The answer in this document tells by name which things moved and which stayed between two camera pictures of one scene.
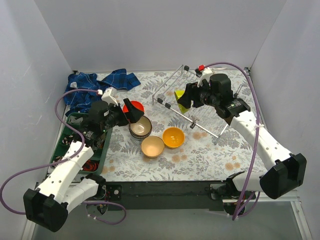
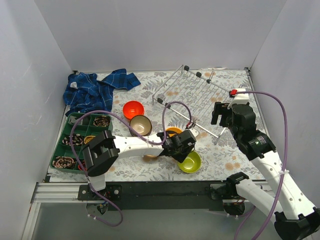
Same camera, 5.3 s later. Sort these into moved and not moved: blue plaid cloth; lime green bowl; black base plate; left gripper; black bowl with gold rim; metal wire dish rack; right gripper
Moved: left gripper; right gripper; lime green bowl
Not moved: black base plate; black bowl with gold rim; blue plaid cloth; metal wire dish rack
